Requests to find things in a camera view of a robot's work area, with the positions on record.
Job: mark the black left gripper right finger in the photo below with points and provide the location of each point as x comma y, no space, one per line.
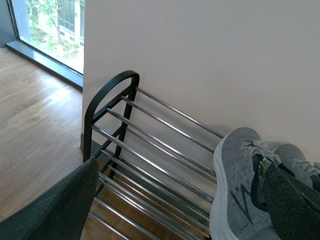
294,208

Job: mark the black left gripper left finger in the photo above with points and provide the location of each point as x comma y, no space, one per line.
59,213

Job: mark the grey knit sneaker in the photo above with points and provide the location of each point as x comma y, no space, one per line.
294,160
233,216

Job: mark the black metal shoe rack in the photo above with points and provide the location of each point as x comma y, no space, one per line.
156,176

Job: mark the dark window frame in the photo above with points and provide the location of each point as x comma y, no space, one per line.
9,38

